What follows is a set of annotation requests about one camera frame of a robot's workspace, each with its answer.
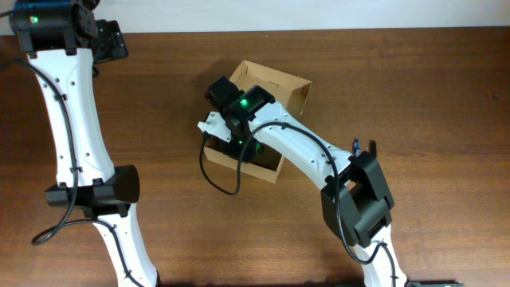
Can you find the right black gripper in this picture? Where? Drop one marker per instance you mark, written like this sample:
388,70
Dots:
233,149

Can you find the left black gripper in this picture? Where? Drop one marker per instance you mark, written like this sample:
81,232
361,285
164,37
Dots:
114,45

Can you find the brown cardboard box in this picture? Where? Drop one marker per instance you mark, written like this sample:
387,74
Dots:
290,90

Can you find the blue pen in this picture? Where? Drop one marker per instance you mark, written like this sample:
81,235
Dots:
356,146

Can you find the black silver marker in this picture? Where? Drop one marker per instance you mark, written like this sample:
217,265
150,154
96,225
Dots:
373,148

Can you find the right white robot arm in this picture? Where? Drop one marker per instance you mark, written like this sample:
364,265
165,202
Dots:
355,197

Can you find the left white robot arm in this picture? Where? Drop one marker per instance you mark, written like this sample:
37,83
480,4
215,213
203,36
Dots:
64,44

